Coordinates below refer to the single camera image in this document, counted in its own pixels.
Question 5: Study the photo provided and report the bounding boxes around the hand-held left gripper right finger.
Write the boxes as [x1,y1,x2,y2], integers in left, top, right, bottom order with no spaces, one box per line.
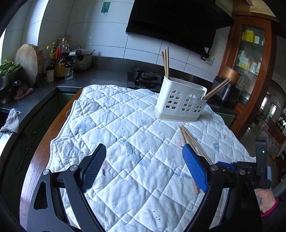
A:
[181,144,262,232]

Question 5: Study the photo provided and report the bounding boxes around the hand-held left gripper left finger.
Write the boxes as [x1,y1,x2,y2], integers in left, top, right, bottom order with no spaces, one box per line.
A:
[27,143,107,232]

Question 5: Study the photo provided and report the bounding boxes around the white plastic utensil holder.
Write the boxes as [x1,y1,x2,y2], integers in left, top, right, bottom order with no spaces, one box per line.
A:
[154,76,207,122]

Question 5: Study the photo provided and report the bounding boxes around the person's right forearm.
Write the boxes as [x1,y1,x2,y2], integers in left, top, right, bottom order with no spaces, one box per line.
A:
[261,197,286,232]

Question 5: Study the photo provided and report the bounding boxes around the person's right hand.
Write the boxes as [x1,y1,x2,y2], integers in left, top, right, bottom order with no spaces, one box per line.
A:
[256,189,277,214]

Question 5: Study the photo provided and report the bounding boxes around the white quilted mat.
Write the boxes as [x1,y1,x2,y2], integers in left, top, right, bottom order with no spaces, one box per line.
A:
[46,84,256,232]

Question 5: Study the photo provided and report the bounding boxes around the black countertop appliance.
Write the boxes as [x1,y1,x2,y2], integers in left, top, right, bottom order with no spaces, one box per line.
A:
[211,76,240,109]

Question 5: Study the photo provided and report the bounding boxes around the wooden glass-door cabinet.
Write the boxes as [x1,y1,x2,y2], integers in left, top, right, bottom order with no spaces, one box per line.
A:
[218,13,277,139]

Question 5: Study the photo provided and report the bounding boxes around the dark kitchen counter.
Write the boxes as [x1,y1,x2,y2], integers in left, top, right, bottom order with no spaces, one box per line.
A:
[0,56,237,125]

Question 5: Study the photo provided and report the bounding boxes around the grey dish cloth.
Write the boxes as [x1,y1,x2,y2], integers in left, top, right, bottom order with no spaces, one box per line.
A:
[0,108,20,134]

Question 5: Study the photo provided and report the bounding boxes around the small glass jar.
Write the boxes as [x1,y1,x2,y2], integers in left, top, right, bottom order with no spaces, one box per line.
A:
[65,65,74,80]

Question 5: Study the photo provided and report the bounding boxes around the black gas stove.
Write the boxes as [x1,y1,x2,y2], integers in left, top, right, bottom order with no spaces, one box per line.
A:
[127,69,162,90]

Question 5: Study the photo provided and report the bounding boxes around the white spice jar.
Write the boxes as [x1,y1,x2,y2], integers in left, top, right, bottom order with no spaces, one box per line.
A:
[46,66,55,82]

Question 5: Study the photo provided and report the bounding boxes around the brown rag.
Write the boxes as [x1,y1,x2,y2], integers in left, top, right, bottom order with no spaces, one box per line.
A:
[13,84,34,100]

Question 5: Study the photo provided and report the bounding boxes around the white green box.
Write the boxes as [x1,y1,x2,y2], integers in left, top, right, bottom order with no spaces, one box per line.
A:
[237,50,249,67]

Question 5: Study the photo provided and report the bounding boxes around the steel cooking pot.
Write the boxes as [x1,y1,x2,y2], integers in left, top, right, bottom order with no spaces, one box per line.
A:
[70,47,95,71]

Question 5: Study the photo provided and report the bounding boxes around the steel bowl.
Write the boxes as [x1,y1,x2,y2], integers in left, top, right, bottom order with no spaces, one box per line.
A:
[0,67,21,104]

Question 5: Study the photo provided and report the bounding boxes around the round wooden cutting board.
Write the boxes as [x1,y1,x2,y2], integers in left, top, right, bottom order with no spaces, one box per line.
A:
[14,44,43,87]

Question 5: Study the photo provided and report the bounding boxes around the clear oil bottle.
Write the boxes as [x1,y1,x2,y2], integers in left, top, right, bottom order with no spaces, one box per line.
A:
[57,38,71,56]

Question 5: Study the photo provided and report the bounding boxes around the yellow box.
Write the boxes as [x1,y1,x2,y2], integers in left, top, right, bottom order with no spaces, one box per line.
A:
[243,30,255,43]

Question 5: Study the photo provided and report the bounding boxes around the green leafy vegetables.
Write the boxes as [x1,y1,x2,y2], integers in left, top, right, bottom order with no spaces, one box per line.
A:
[0,59,21,76]

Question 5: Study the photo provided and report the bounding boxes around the black range hood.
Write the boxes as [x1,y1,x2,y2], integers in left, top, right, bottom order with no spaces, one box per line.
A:
[125,0,234,54]

